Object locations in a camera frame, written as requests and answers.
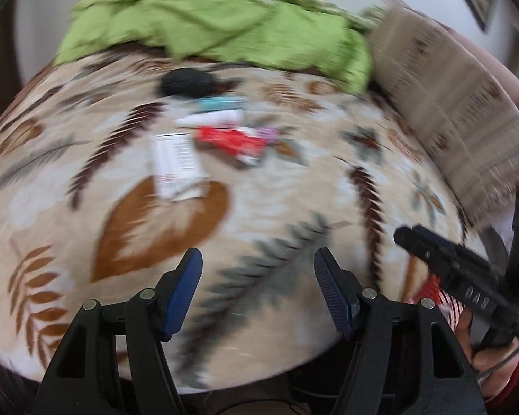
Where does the red mesh basket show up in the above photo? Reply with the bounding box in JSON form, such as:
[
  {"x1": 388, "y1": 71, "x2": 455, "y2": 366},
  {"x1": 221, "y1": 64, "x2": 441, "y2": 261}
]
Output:
[{"x1": 409, "y1": 274, "x2": 465, "y2": 325}]

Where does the leaf printed plush blanket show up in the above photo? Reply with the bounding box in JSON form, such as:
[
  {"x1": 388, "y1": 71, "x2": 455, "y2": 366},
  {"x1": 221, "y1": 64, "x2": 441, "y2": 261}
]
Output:
[{"x1": 0, "y1": 49, "x2": 494, "y2": 394}]

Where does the striped floral cushion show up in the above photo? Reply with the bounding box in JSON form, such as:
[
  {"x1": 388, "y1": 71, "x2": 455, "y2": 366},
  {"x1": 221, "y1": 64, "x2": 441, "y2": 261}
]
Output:
[{"x1": 365, "y1": 6, "x2": 519, "y2": 232}]

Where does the person's right hand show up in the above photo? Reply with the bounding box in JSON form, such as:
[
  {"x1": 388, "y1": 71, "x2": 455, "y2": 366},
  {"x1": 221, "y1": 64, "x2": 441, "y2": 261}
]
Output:
[{"x1": 456, "y1": 311, "x2": 519, "y2": 398}]

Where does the black plastic bag roll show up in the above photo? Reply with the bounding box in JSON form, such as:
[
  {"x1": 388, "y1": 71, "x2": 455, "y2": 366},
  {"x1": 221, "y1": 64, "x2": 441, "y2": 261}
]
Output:
[{"x1": 159, "y1": 68, "x2": 219, "y2": 98}]

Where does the green quilt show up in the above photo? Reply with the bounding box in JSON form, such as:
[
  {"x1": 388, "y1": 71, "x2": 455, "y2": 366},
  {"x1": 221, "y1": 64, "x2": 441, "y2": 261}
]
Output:
[{"x1": 54, "y1": 0, "x2": 388, "y2": 93}]

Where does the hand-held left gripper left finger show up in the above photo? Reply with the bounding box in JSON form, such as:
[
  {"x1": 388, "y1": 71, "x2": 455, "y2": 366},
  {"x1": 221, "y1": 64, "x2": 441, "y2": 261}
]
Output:
[{"x1": 31, "y1": 247, "x2": 204, "y2": 415}]

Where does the white medicine box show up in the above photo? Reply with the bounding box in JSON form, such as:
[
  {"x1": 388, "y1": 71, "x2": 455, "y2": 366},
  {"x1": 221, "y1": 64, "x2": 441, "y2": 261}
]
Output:
[{"x1": 152, "y1": 133, "x2": 210, "y2": 202}]

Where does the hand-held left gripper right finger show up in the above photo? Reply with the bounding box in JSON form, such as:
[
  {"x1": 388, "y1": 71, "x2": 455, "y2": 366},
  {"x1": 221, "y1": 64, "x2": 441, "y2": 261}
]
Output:
[{"x1": 313, "y1": 246, "x2": 489, "y2": 415}]

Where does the teal tissue pack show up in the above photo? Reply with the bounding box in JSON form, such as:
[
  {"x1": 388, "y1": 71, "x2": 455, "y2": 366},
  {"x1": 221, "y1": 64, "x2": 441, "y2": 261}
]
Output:
[{"x1": 197, "y1": 96, "x2": 247, "y2": 112}]

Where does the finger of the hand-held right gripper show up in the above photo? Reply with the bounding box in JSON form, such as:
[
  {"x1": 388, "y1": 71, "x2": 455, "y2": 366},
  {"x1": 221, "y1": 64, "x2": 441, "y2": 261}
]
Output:
[{"x1": 393, "y1": 224, "x2": 459, "y2": 265}]

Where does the pink paper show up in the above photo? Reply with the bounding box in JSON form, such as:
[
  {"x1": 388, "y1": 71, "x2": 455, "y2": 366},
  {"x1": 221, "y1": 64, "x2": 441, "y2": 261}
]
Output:
[{"x1": 259, "y1": 127, "x2": 284, "y2": 147}]

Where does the white tube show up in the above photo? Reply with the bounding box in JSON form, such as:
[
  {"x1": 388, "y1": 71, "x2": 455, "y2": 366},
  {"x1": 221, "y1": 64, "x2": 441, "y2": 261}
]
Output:
[{"x1": 175, "y1": 110, "x2": 245, "y2": 129}]

